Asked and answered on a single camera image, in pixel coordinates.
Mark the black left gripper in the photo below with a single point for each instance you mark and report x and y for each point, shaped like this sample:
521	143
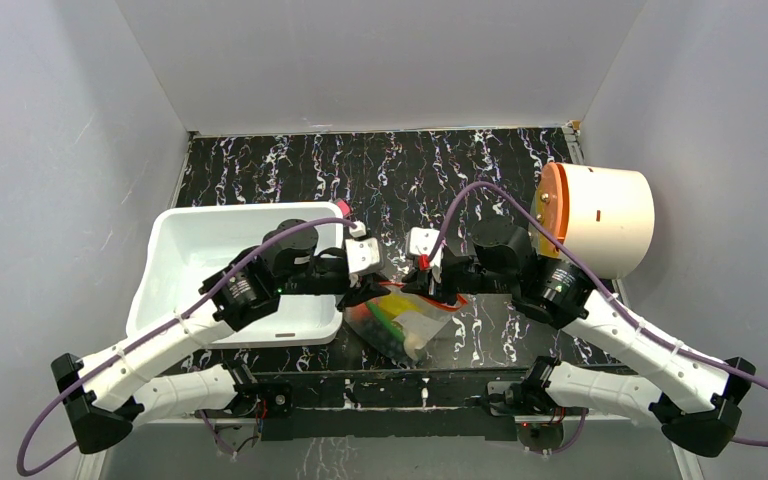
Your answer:
365	288

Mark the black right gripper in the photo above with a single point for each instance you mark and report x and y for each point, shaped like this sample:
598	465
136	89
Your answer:
430	279

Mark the yellow starfruit toy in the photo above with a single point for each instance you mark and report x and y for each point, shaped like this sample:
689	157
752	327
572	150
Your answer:
394	305

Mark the black grape bunch toy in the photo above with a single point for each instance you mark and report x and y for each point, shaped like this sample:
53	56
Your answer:
385	337

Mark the clear orange zip bag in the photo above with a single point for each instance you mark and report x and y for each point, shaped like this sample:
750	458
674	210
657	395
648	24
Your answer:
427	324

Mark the beige mushroom toy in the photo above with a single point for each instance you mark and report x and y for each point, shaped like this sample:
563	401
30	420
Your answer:
414	346

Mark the green chili pepper toy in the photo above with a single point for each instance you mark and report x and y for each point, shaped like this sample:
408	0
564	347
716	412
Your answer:
384	320

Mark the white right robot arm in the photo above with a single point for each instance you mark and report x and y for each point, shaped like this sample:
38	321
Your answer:
693	400

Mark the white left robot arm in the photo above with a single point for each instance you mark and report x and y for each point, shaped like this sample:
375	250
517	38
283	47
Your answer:
107	394

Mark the small pink cube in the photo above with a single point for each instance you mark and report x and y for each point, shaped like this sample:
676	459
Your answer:
344	208

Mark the white orange cylinder container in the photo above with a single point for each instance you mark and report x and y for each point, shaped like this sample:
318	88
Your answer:
604	216

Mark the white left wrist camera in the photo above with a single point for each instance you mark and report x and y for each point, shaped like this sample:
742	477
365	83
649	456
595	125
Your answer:
363	251

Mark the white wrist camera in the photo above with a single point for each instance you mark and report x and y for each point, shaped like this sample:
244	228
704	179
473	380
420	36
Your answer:
363	251
419	245

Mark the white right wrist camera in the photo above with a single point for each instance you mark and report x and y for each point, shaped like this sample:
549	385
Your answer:
419	245

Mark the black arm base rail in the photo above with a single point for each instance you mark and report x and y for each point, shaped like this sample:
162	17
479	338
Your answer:
384	403

